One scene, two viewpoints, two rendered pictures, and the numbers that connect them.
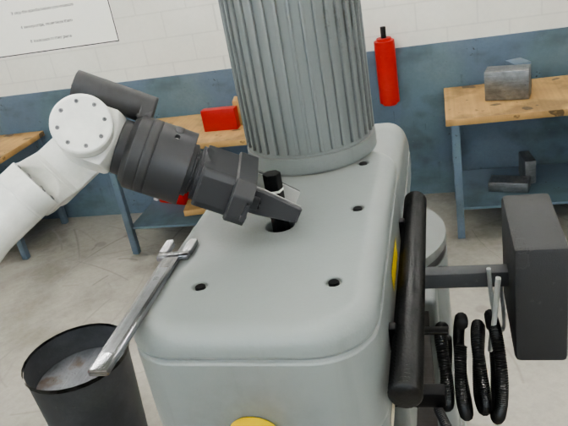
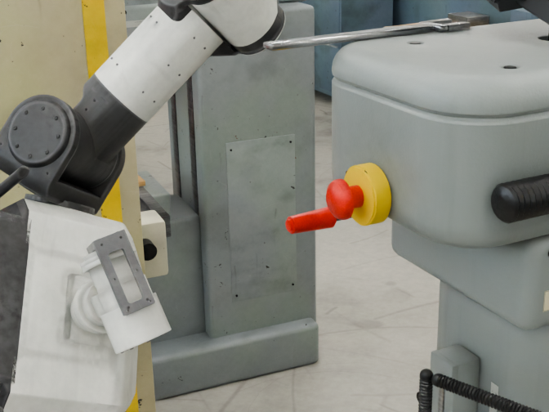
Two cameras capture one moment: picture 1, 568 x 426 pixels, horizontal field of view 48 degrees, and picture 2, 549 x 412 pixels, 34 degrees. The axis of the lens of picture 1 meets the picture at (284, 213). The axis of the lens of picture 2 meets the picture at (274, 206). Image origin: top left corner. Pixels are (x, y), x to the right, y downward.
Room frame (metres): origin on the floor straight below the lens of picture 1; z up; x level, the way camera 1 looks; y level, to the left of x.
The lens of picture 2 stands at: (-0.14, -0.48, 2.06)
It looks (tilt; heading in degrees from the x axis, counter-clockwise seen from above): 20 degrees down; 47
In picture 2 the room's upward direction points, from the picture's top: 1 degrees counter-clockwise
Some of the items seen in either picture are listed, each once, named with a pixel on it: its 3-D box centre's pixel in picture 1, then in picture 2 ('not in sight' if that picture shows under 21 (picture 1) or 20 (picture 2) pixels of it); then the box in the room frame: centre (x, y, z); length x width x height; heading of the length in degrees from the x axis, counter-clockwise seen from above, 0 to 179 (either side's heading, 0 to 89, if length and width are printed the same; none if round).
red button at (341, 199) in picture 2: not in sight; (345, 198); (0.47, 0.08, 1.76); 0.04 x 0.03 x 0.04; 74
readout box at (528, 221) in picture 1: (536, 274); not in sight; (0.91, -0.40, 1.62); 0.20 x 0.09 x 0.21; 164
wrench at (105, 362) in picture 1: (146, 297); (368, 33); (0.59, 0.16, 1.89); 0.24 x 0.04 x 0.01; 166
